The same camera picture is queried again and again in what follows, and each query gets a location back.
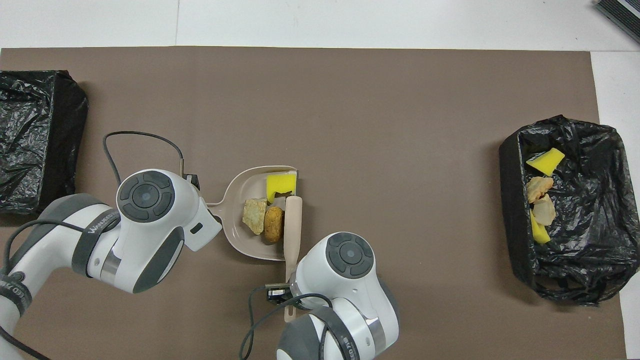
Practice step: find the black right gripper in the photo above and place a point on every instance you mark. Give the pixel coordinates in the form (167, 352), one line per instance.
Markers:
(278, 293)

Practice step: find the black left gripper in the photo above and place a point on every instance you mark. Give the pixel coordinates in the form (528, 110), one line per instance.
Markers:
(192, 181)

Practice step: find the beige plastic dustpan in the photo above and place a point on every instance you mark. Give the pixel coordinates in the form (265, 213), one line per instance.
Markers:
(235, 200)

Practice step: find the beige hand brush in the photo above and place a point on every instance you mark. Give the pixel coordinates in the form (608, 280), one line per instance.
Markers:
(293, 225)

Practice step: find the pale greenish bread chunk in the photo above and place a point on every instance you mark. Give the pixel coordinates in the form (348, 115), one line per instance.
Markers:
(255, 216)

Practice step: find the yellow notched sponge piece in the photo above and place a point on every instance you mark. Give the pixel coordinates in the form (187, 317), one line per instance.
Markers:
(280, 182)

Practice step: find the green and yellow sponge piece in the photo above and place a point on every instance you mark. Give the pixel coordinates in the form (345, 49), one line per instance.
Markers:
(539, 234)

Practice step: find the yellow wedge sponge piece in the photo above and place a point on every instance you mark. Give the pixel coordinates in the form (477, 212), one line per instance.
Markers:
(545, 161)

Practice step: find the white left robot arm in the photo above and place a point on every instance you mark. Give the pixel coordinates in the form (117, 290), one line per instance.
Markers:
(145, 230)

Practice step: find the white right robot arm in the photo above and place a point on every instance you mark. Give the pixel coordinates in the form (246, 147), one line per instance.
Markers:
(345, 295)

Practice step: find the bin lined with black bag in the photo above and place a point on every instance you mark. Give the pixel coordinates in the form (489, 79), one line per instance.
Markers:
(590, 225)
(30, 140)

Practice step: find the brown table mat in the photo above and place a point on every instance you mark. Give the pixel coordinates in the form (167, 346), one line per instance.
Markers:
(350, 80)

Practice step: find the dark ribbed device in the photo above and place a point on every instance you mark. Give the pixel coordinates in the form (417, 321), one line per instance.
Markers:
(622, 12)

